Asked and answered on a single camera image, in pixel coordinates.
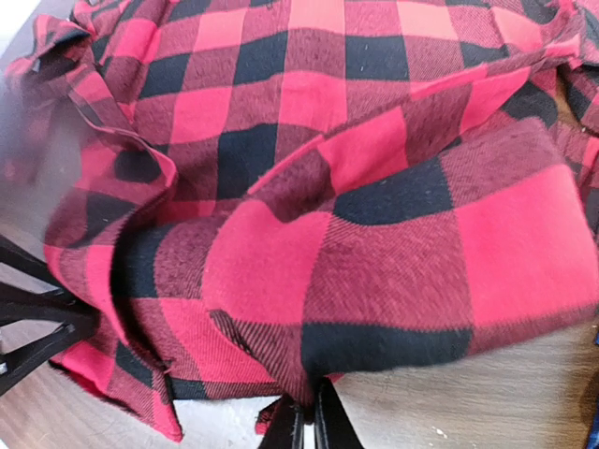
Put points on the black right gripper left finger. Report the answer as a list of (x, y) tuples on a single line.
[(286, 429)]

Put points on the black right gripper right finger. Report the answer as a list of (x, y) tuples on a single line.
[(332, 427)]

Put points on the red black plaid shirt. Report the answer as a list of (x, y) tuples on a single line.
[(275, 193)]

